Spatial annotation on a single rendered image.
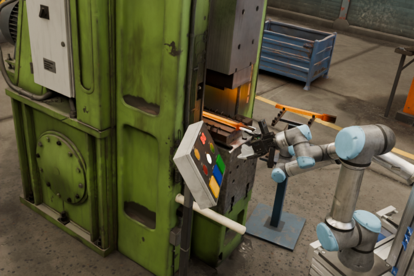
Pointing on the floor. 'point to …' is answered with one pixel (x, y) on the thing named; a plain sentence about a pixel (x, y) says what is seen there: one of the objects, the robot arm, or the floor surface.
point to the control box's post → (186, 231)
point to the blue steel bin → (296, 51)
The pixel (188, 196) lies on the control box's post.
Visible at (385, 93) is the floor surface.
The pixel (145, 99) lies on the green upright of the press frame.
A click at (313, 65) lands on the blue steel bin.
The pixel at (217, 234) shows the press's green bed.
